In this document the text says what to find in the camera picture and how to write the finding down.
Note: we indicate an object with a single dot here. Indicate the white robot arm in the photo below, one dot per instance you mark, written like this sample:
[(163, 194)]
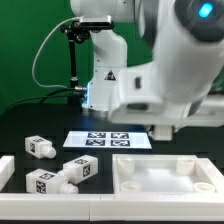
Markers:
[(186, 38)]

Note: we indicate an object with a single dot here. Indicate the white front fence bar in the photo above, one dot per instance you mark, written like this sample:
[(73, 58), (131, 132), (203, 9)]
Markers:
[(150, 207)]

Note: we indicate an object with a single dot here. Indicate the white sheet with tags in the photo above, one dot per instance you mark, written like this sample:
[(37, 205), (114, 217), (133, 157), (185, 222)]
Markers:
[(94, 139)]

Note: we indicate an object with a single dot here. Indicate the grey camera on stand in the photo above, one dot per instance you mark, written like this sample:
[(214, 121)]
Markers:
[(96, 22)]

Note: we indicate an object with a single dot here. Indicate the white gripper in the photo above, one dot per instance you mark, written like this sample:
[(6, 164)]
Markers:
[(210, 113)]

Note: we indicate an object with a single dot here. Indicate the white left fence block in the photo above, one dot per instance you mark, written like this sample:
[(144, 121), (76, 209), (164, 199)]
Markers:
[(7, 168)]

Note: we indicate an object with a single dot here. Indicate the black camera stand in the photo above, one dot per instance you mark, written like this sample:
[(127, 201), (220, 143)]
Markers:
[(75, 35)]

